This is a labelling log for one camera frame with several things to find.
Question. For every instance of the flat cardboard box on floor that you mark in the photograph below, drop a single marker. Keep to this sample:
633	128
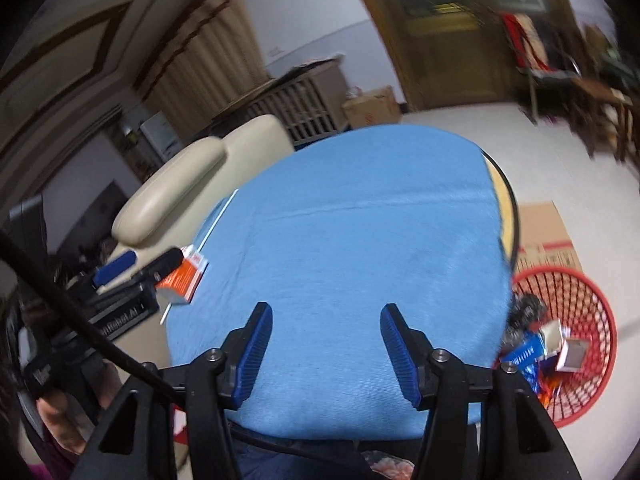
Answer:
544	240

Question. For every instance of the orange white small box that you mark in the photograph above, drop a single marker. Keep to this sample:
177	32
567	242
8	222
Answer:
180	286

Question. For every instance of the red plastic mesh basket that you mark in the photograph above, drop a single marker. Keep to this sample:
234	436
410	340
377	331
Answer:
574	301

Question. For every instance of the brown wooden door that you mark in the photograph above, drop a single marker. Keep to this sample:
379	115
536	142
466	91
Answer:
455	52

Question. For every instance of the dark wooden stool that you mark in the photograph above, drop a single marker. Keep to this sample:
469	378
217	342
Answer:
600	115

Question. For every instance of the beige striped curtain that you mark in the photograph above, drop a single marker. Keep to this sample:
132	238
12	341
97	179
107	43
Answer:
208	60

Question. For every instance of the blue small box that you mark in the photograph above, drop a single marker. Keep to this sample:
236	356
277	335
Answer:
529	352

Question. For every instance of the wooden slatted cabinet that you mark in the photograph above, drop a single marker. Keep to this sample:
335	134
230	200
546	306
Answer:
308	101

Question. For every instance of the metal chair with red cloth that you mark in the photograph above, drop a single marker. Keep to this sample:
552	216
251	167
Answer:
543	53

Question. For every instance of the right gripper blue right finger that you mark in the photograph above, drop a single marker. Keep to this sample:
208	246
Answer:
409	351

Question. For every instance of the blue towel table cover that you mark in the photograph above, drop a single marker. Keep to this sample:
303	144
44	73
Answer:
396	214

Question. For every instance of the orange wrapper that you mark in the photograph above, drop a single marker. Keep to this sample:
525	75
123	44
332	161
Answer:
548	389

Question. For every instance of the person left hand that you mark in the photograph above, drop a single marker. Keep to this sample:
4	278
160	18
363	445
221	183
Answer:
54	411

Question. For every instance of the cardboard box by wall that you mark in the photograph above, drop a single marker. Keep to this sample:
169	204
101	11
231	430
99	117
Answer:
373	108

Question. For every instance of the red white carton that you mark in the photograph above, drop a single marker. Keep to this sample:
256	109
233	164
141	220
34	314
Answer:
573	352

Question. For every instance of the cream leather sofa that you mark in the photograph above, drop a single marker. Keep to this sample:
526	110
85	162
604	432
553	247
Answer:
169	209

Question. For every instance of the black plastic bag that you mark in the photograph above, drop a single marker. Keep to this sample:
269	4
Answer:
525	310

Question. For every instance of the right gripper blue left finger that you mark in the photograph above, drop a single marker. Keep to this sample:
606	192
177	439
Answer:
244	349

